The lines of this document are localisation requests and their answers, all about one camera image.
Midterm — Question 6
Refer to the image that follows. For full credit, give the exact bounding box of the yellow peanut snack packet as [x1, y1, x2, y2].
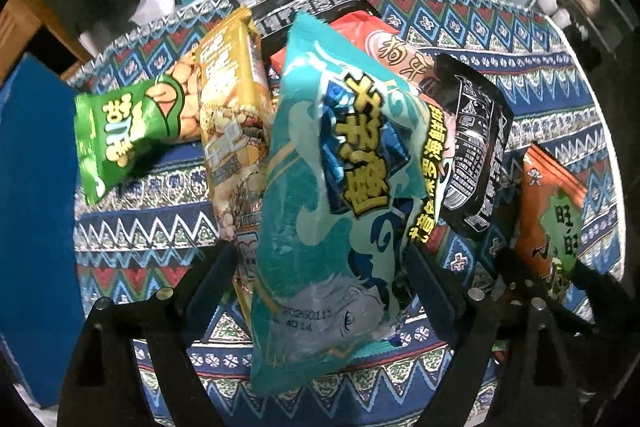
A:
[194, 6, 277, 320]

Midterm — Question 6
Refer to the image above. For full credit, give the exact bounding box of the blue storage box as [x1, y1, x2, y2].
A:
[0, 52, 87, 414]

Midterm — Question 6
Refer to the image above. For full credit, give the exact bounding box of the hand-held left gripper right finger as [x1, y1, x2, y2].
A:
[405, 246, 603, 427]

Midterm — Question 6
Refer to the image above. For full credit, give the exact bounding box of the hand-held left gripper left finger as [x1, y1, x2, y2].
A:
[57, 239, 238, 427]

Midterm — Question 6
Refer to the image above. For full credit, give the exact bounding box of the wooden cabinet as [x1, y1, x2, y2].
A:
[0, 0, 82, 84]

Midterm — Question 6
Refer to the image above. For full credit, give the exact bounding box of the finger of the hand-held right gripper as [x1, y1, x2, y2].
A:
[494, 248, 535, 297]
[574, 258, 627, 324]

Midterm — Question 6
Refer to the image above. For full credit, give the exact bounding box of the patterned tablecloth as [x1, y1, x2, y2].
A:
[65, 0, 629, 427]

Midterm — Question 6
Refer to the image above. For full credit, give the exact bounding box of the orange and green snack packet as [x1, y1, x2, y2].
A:
[512, 141, 589, 309]

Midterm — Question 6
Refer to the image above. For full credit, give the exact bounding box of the red snack packet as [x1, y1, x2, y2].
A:
[270, 11, 451, 108]

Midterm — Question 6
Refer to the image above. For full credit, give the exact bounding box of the small black snack packet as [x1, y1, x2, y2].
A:
[431, 53, 516, 241]

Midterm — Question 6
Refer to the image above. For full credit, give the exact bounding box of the teal snack packet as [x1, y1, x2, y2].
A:
[249, 11, 437, 396]

